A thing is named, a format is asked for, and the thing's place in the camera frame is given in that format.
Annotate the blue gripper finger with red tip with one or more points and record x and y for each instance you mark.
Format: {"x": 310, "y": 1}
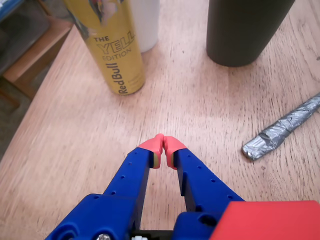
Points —
{"x": 202, "y": 185}
{"x": 125, "y": 180}

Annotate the tall gray glass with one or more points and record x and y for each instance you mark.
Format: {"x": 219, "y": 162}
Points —
{"x": 247, "y": 32}

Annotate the yellow Red Bull can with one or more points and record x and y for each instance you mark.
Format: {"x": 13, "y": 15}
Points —
{"x": 115, "y": 57}

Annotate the wooden chair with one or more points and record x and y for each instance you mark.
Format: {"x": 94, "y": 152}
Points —
{"x": 37, "y": 52}

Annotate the large white paper cup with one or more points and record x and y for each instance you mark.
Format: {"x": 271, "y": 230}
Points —
{"x": 147, "y": 25}

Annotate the red camera mount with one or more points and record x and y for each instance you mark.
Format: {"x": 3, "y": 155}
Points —
{"x": 270, "y": 222}

